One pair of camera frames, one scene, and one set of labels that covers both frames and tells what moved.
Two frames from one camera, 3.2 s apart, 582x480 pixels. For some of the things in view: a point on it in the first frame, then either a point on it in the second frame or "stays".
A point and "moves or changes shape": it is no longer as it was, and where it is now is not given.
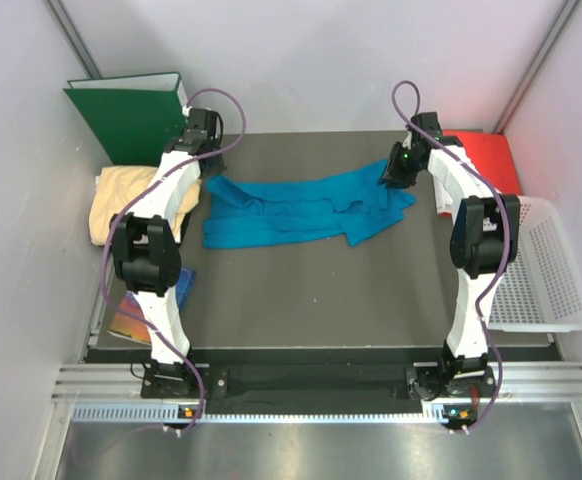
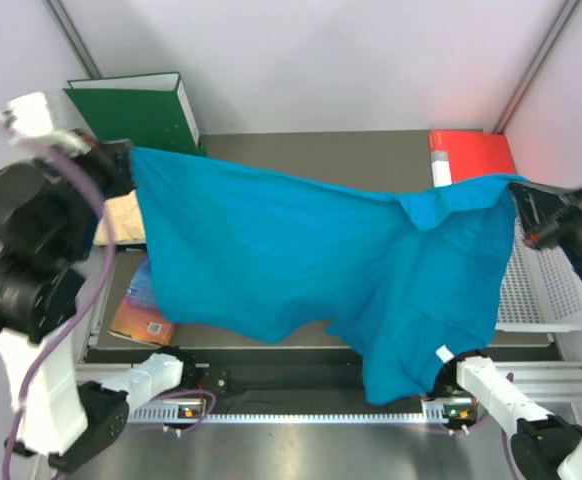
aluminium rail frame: (522, 381) stays
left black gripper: (216, 167) → (117, 158)
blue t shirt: (249, 214) moves or changes shape
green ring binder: (135, 118) stays
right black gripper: (392, 176) → (544, 211)
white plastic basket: (543, 289) stays
